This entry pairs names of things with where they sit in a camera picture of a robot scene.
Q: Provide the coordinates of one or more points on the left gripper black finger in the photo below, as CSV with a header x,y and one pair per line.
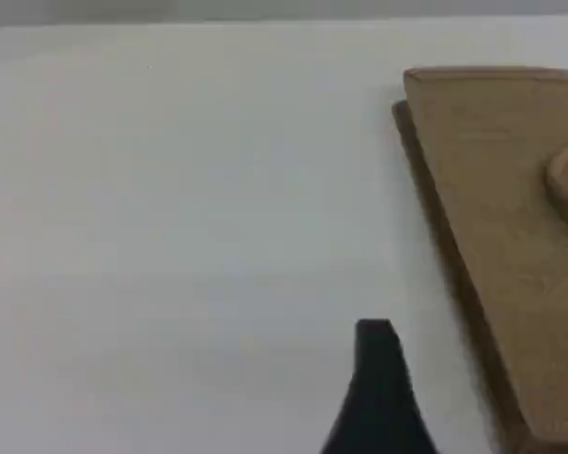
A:
x,y
381,388

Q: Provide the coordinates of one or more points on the brown burlap tote bag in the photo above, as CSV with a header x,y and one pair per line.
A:
x,y
502,213

